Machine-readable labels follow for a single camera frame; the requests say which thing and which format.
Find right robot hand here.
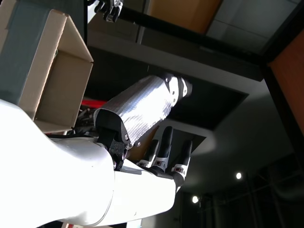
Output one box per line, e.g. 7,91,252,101
0,73,193,228

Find orange metal cart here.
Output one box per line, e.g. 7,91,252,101
80,99,108,108

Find cardboard box with grey tape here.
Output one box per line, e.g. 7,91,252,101
0,0,94,135

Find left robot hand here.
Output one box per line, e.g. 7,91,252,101
86,0,124,24

